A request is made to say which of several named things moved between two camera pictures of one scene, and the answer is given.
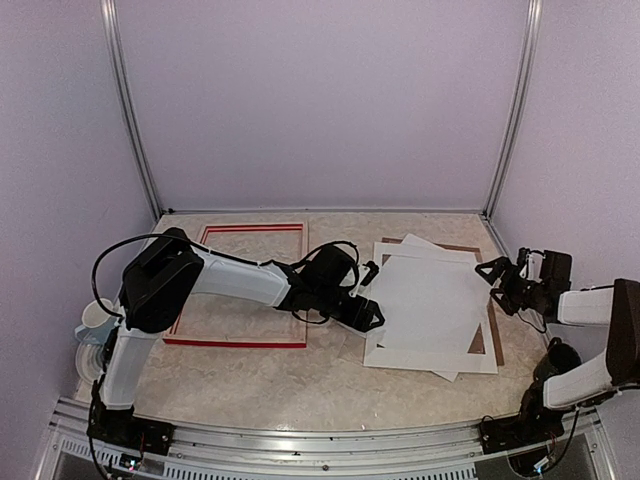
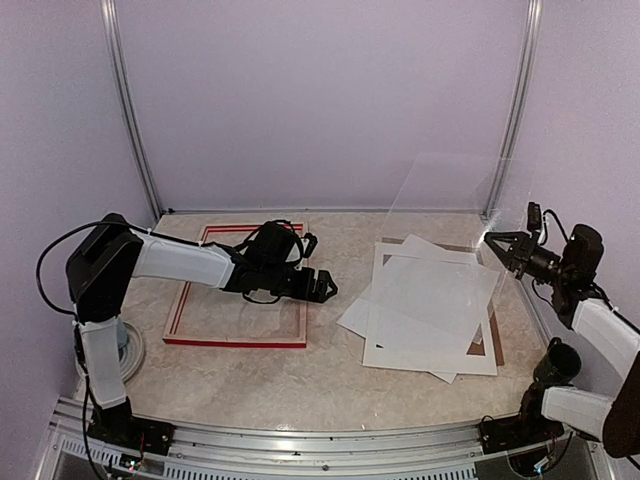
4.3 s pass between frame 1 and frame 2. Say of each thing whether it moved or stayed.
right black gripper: moved
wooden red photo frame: stayed
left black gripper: moved
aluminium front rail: stayed
